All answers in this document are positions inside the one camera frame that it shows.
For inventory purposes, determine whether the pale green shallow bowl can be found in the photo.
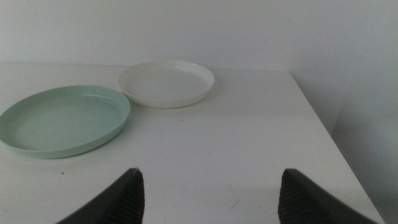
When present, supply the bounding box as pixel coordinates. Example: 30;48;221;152
0;85;131;160

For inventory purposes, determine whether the white shallow bowl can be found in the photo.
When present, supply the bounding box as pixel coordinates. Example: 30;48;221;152
117;59;216;110

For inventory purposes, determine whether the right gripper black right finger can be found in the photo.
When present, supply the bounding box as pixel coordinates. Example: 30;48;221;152
278;169;379;224

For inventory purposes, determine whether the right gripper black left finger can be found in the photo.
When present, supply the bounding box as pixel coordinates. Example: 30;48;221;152
57;168;146;224

